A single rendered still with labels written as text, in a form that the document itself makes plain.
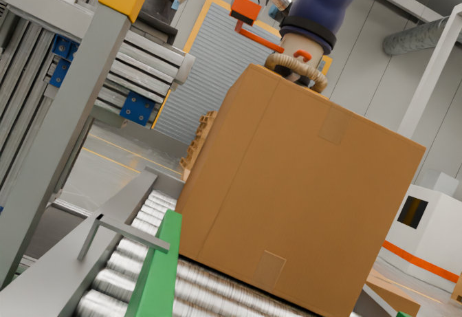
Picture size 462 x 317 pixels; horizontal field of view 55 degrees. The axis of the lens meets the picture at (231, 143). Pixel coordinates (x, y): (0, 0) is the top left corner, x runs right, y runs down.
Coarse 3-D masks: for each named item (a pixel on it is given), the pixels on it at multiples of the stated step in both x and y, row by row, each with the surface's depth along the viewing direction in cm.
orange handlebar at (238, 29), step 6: (240, 24) 156; (234, 30) 168; (240, 30) 168; (246, 30) 168; (246, 36) 169; (252, 36) 168; (258, 36) 168; (258, 42) 169; (264, 42) 169; (270, 42) 169; (270, 48) 170; (276, 48) 169; (282, 48) 169; (294, 54) 165; (300, 54) 160; (306, 54) 159; (306, 60) 163
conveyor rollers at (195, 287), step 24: (144, 216) 107; (120, 264) 70; (192, 264) 89; (96, 288) 61; (120, 288) 62; (192, 288) 72; (216, 288) 81; (240, 288) 83; (96, 312) 52; (120, 312) 53; (192, 312) 63; (216, 312) 72; (240, 312) 73; (264, 312) 82; (288, 312) 83; (312, 312) 92
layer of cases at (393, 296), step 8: (184, 176) 231; (376, 272) 201; (368, 280) 168; (376, 280) 177; (384, 280) 189; (376, 288) 165; (384, 288) 166; (392, 288) 175; (384, 296) 166; (392, 296) 166; (400, 296) 166; (408, 296) 173; (392, 304) 166; (400, 304) 166; (408, 304) 167; (416, 304) 167; (408, 312) 167; (416, 312) 167
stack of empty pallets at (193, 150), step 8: (208, 112) 965; (216, 112) 862; (200, 120) 959; (208, 120) 864; (200, 128) 937; (208, 128) 863; (200, 136) 860; (192, 144) 964; (200, 144) 863; (192, 152) 871; (184, 160) 915; (192, 160) 862; (184, 168) 869
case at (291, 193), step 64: (256, 128) 87; (320, 128) 88; (384, 128) 89; (192, 192) 86; (256, 192) 87; (320, 192) 88; (384, 192) 90; (192, 256) 87; (256, 256) 88; (320, 256) 89
